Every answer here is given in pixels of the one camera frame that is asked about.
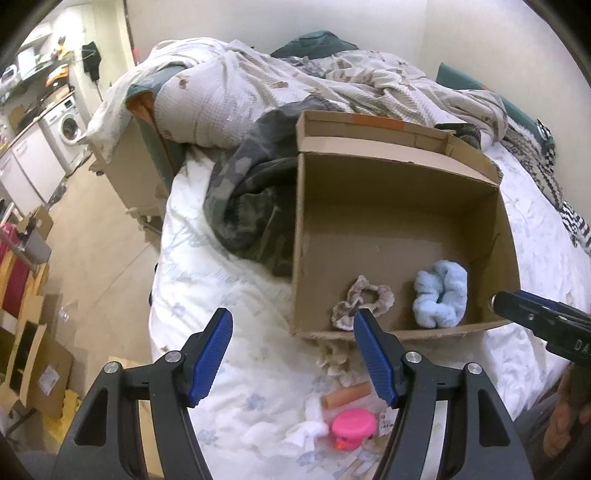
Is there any small cardboard box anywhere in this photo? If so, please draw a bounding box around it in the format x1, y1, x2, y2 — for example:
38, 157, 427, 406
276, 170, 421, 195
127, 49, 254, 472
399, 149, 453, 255
28, 208, 55, 241

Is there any yellow orange package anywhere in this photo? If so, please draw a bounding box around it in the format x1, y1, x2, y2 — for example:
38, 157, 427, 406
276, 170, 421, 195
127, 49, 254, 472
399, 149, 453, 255
45, 65, 71, 88

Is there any grey bin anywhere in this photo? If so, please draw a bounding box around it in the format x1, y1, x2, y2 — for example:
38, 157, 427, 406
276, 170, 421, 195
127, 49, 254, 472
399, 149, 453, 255
21, 228, 52, 264

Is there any cream scrunchie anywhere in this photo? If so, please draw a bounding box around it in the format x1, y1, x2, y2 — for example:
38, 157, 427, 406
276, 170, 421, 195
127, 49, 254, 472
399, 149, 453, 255
316, 340, 354, 376

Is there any white bear print quilt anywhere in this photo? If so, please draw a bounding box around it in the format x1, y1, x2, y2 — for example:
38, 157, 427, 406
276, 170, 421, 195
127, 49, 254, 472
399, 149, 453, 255
85, 38, 509, 151

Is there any white cloth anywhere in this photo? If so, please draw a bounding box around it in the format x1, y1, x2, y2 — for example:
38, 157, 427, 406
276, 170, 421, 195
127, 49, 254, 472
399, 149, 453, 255
284, 404, 332, 450

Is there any white washing machine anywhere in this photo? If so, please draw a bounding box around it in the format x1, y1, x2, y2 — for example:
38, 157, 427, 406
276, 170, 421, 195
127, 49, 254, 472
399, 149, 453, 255
44, 95, 88, 169

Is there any black white striped blanket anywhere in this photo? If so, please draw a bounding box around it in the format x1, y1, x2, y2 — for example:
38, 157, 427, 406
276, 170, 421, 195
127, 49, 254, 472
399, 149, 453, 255
501, 120, 591, 257

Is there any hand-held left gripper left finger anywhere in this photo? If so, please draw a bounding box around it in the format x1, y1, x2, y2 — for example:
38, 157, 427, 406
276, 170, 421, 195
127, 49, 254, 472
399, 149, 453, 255
51, 308, 234, 480

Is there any beige bedside cabinet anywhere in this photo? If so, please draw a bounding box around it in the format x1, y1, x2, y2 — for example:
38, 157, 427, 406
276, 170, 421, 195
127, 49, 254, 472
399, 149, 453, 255
90, 117, 178, 227

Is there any red pink bag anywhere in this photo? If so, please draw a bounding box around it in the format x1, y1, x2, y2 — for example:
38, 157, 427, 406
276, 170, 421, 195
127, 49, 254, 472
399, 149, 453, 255
0, 223, 32, 319

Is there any light blue fluffy scrunchie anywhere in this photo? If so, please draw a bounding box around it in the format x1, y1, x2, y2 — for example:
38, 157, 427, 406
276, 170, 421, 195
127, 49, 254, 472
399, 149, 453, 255
412, 260, 469, 329

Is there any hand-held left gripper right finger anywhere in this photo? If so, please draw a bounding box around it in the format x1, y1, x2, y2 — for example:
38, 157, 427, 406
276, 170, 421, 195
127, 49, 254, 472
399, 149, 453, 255
353, 308, 536, 480

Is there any beige scrunchie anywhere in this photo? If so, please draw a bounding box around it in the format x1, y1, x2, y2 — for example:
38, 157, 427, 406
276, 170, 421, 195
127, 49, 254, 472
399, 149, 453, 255
331, 274, 396, 330

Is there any teal pillow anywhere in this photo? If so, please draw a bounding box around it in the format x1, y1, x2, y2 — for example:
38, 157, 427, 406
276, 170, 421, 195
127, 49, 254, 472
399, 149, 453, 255
436, 62, 546, 134

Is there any white kitchen cabinet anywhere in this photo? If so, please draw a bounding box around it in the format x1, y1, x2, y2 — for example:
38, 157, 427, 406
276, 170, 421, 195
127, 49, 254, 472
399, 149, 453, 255
0, 121, 65, 217

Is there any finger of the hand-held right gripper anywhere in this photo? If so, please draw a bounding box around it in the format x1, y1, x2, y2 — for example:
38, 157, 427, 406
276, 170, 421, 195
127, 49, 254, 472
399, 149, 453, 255
490, 290, 591, 342

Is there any person's right hand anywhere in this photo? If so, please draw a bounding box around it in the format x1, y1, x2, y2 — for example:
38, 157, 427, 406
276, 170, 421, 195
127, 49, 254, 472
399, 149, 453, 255
544, 368, 591, 457

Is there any orange cushion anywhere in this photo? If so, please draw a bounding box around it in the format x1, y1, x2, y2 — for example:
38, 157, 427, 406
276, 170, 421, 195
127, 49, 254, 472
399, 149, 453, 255
127, 90, 158, 134

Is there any camouflage jacket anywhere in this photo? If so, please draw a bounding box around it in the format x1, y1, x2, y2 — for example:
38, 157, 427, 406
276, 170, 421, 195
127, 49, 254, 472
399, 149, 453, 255
203, 95, 345, 278

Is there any pink round toy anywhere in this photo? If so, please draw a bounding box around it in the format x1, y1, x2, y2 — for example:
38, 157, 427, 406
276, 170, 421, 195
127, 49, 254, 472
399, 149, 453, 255
331, 408, 378, 452

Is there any bed with floral white sheet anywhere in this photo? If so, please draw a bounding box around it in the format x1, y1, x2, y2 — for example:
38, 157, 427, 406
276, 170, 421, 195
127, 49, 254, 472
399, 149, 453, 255
148, 134, 591, 480

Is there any black bag on wall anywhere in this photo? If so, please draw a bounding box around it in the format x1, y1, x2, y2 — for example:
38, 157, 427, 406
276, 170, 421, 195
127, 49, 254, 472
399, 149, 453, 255
82, 41, 102, 83

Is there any salmon tube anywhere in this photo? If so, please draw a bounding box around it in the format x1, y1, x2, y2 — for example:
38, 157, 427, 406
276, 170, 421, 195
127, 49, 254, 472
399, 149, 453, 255
323, 384, 371, 409

